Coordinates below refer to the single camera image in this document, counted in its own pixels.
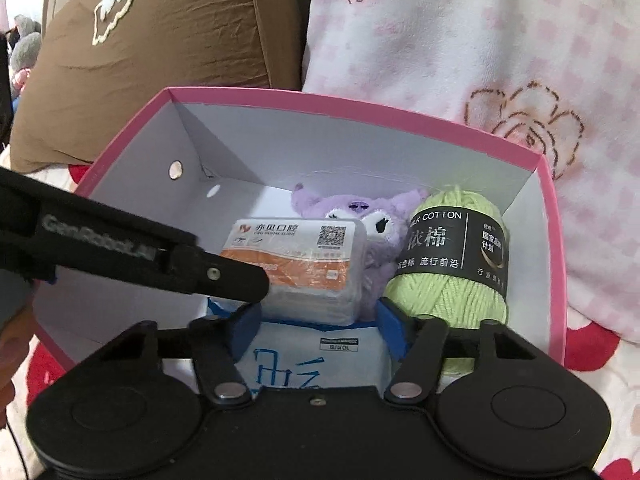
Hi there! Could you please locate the blue wet wipes pack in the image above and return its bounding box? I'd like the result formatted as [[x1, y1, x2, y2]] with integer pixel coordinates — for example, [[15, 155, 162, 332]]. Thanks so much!
[[208, 301, 392, 393]]

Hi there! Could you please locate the green yarn ball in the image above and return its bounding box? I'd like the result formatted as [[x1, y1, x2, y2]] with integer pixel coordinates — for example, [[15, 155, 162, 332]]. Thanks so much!
[[382, 184, 511, 376]]

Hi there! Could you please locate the clear orange-labelled plastic case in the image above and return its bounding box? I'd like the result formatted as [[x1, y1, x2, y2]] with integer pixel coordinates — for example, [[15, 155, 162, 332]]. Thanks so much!
[[221, 218, 368, 326]]

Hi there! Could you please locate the purple Kuromi plush toy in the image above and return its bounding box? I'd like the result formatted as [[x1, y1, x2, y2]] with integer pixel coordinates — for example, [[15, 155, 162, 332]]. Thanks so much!
[[292, 181, 431, 322]]

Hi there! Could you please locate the person's left hand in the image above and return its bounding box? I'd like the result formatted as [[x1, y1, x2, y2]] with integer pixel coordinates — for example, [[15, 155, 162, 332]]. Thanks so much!
[[0, 306, 36, 425]]

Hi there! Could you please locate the pink cardboard box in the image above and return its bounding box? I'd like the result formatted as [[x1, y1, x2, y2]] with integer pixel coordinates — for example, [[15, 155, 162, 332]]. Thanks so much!
[[30, 84, 569, 373]]

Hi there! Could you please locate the grey plush toy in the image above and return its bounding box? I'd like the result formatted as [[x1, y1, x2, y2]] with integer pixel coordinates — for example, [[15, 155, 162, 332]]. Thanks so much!
[[6, 14, 42, 100]]

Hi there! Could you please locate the red bear print blanket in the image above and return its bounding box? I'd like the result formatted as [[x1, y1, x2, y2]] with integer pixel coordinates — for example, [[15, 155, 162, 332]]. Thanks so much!
[[0, 161, 640, 480]]

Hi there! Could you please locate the brown pillow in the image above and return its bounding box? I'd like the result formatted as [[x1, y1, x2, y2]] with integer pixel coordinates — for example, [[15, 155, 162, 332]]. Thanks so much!
[[9, 0, 302, 174]]

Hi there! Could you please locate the pink checked pillow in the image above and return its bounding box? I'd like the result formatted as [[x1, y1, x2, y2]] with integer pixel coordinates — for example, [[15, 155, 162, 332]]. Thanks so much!
[[303, 0, 639, 341]]

